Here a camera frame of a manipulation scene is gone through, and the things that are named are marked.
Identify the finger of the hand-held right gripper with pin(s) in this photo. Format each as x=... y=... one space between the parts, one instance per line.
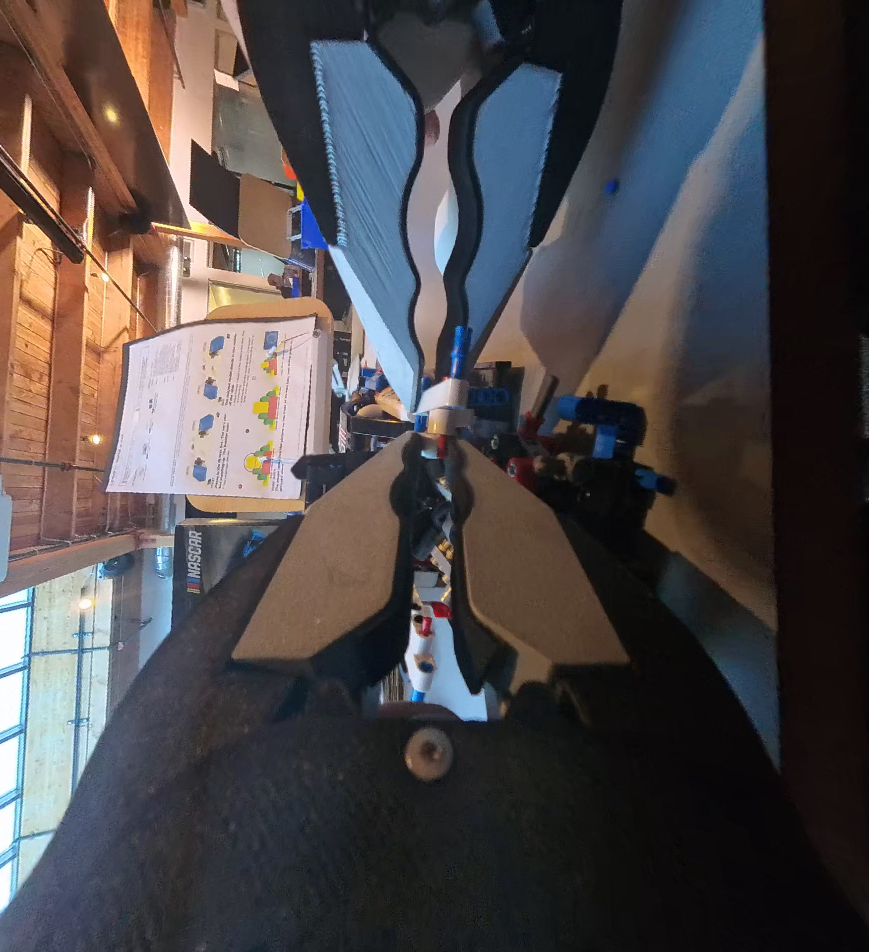
x=367 y=186
x=509 y=186

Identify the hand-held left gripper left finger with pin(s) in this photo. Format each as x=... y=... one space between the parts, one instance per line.
x=323 y=580

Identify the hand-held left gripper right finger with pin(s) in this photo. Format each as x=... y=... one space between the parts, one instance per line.
x=539 y=587

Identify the toy brick race car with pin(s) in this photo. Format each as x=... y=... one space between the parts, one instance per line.
x=591 y=416

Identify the white beam assembly with pins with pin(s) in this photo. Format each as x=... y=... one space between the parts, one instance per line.
x=446 y=394

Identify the grey desk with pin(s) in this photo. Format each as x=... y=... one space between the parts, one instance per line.
x=665 y=260

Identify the blue plastic bin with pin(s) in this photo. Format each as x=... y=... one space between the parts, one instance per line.
x=308 y=227

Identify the black toy set box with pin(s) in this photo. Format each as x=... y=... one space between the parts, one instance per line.
x=204 y=558

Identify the black monitor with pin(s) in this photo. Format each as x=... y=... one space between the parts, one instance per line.
x=215 y=186

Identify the tan clipboard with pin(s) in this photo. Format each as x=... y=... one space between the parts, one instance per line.
x=323 y=372

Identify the printed instruction sheet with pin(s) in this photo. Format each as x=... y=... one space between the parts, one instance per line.
x=181 y=401

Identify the black ceiling rail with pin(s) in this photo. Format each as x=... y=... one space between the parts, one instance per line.
x=25 y=201

